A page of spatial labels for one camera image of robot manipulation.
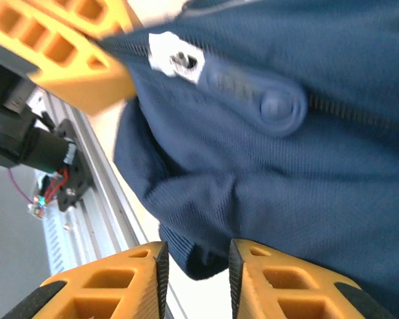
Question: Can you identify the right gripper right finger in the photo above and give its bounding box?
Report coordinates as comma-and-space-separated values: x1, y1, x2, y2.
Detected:
228, 238, 396, 319

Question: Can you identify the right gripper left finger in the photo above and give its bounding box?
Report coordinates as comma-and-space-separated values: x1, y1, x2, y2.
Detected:
0, 241, 170, 319

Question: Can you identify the navy blue school backpack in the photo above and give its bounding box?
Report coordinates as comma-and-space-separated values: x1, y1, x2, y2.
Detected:
96, 0, 399, 319

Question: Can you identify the slotted grey cable duct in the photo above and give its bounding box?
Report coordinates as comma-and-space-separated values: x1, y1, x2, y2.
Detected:
41, 199, 97, 276

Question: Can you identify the aluminium mounting rail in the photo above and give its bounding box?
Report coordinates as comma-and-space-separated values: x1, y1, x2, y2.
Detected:
36, 89, 187, 319

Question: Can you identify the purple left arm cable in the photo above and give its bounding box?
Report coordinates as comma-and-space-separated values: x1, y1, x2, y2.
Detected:
6, 167, 34, 205

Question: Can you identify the small circuit board with wires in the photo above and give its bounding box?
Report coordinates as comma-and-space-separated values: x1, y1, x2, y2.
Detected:
28, 165, 70, 219

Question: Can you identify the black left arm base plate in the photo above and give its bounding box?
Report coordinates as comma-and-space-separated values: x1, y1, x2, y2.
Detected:
55, 118, 94, 213

